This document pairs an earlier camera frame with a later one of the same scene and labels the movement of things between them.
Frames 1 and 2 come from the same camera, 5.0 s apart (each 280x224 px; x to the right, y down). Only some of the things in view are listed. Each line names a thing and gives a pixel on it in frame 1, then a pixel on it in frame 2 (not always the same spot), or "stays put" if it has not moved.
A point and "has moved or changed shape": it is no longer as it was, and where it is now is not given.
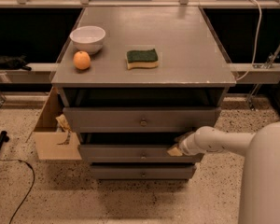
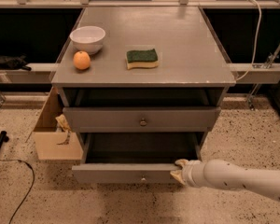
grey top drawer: x=141 y=119 stays put
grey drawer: x=133 y=153 has moved or changed shape
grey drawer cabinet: x=133 y=81 stays put
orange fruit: x=81 y=60 stays put
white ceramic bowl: x=88 y=38 stays put
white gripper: x=187 y=145 → x=189 y=172
